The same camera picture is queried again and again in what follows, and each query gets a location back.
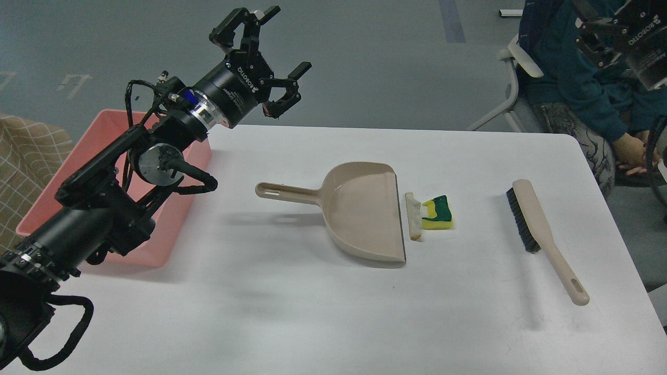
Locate yellow green sponge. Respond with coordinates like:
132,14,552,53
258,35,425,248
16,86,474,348
420,195,453,230

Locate white office chair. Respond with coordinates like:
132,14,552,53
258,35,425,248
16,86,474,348
466,31,545,133

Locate beige plastic dustpan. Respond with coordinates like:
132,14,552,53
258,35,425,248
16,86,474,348
255,161,406,267

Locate beige hand brush black bristles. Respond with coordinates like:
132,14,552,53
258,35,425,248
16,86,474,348
505,180,590,306

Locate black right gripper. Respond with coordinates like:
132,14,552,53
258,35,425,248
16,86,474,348
575,1,666,91

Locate beige checkered cloth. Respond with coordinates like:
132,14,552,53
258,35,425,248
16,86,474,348
1,114,73,253

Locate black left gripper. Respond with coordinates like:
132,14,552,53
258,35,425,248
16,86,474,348
195,6,312,129

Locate pink plastic bin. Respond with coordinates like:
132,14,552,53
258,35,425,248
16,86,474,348
16,109,212,268

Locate person's clasped hands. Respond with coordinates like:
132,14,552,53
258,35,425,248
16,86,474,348
612,130,662,176

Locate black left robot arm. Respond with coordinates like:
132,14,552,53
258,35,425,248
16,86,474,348
2,6,312,372

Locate seated person in teal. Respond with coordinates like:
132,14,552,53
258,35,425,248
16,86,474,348
526,1,665,197

